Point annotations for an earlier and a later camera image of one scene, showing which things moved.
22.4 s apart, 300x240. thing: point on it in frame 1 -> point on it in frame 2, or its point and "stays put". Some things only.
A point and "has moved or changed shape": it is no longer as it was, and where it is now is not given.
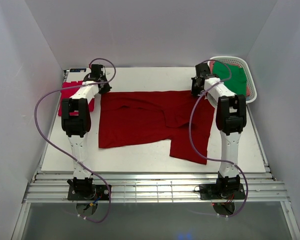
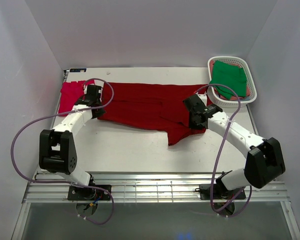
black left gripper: [107, 88] -> [99, 114]
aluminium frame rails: [154, 187] stays put
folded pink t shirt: [67, 93] stays put
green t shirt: [237, 82] stays put
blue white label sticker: [76, 70] stays put
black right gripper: [193, 91] -> [193, 126]
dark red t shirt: [131, 117] has moved or changed shape
